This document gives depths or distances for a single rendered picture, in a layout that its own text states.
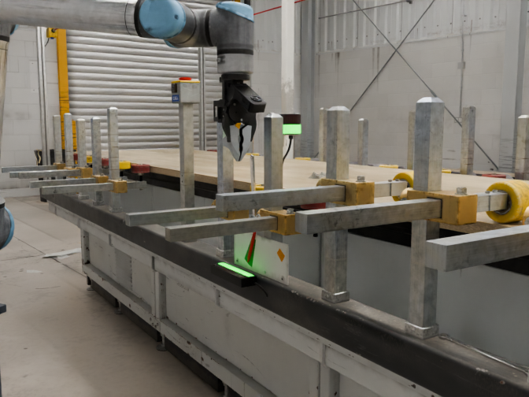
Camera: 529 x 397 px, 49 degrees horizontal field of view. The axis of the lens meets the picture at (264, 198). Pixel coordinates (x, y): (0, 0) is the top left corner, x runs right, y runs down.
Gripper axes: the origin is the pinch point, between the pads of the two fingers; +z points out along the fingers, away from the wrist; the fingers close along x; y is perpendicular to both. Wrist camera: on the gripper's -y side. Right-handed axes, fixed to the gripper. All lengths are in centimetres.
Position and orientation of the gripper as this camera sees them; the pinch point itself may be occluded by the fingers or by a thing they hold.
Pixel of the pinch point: (239, 156)
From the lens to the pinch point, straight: 144.1
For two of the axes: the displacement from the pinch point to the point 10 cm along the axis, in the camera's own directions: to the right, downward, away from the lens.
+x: -8.4, 0.7, -5.3
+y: -5.4, -1.1, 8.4
